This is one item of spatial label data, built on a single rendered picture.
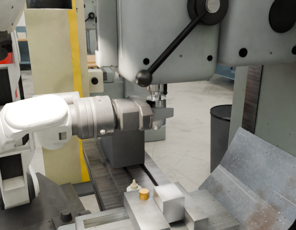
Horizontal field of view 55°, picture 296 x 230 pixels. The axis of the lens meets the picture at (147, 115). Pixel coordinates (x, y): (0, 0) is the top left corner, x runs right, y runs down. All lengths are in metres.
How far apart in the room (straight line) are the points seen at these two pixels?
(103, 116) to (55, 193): 1.07
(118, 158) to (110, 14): 0.58
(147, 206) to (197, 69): 0.32
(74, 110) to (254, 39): 0.38
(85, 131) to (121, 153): 0.45
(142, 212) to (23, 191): 0.84
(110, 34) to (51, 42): 1.75
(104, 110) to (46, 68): 1.77
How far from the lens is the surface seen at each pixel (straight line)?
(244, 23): 0.59
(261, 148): 0.93
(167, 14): 0.53
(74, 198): 1.85
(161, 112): 0.63
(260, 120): 0.94
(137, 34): 0.51
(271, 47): 0.63
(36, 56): 2.32
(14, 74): 1.15
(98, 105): 0.59
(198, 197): 0.78
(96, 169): 1.04
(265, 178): 0.90
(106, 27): 0.58
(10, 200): 1.43
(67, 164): 2.60
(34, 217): 1.48
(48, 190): 1.65
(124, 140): 1.00
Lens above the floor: 1.43
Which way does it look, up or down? 19 degrees down
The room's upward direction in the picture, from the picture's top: straight up
